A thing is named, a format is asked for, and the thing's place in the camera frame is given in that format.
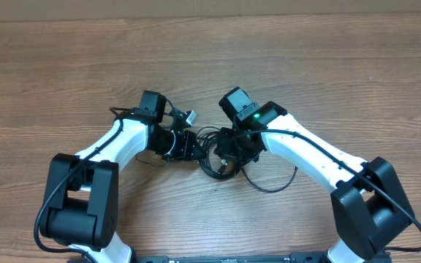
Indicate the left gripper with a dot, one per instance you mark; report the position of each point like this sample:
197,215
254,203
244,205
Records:
188,141

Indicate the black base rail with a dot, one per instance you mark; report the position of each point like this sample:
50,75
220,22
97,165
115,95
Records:
295,257

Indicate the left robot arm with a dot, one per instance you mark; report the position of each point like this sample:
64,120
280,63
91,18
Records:
79,213

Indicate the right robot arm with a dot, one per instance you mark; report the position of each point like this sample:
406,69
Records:
369,204

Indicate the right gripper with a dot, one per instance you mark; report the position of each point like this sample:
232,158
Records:
228,153

